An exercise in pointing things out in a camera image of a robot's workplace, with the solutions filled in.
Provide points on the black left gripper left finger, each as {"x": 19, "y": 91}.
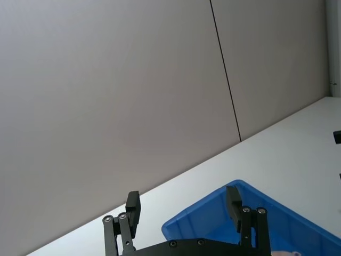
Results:
{"x": 132, "y": 213}

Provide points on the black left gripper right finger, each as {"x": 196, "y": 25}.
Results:
{"x": 234, "y": 210}

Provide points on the blue plastic bin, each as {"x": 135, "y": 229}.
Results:
{"x": 290, "y": 224}

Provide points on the pale pink item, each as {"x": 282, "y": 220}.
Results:
{"x": 286, "y": 253}

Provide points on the black block-shaped object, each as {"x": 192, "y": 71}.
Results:
{"x": 337, "y": 137}

